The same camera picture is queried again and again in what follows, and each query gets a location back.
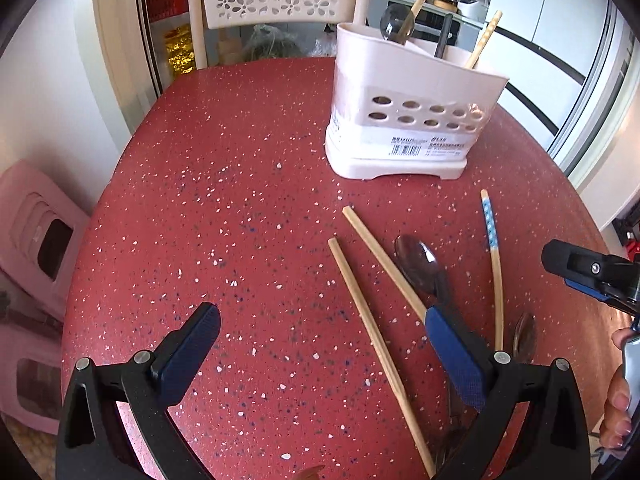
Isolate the black plastic utensil handle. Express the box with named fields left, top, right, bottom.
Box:
left=434, top=13, right=454, bottom=58

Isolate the short wooden chopstick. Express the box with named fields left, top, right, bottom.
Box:
left=342, top=206, right=426, bottom=324

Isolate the long wooden chopstick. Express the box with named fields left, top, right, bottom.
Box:
left=328, top=237, right=436, bottom=479

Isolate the small dark spoon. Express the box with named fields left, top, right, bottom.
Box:
left=512, top=313, right=537, bottom=363

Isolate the pink plastic stool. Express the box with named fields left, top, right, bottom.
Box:
left=1, top=160, right=89, bottom=434

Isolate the plain wooden chopstick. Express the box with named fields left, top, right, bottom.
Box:
left=396, top=0, right=426, bottom=44

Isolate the person's right hand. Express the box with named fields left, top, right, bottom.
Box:
left=598, top=326, right=637, bottom=451

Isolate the pink utensil holder caddy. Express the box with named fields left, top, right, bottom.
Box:
left=324, top=23, right=508, bottom=180

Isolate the dark translucent spoon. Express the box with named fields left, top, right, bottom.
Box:
left=380, top=3, right=414, bottom=44

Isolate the black built-in oven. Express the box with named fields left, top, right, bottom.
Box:
left=412, top=9, right=461, bottom=46

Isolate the blue patterned wooden chopstick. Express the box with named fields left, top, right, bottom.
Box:
left=480, top=188, right=504, bottom=351

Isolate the yellow patterned wooden chopstick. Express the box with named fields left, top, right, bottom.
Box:
left=465, top=10, right=503, bottom=70

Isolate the white refrigerator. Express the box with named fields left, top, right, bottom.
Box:
left=478, top=0, right=634, bottom=170

